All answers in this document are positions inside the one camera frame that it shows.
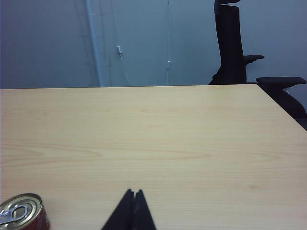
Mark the red tomato can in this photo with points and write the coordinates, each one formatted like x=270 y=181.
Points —
x=25 y=213

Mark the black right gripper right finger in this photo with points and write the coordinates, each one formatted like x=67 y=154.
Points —
x=142 y=213

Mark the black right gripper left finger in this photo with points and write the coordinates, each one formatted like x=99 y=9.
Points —
x=121 y=213

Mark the black office chair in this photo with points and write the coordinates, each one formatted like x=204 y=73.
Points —
x=231 y=48

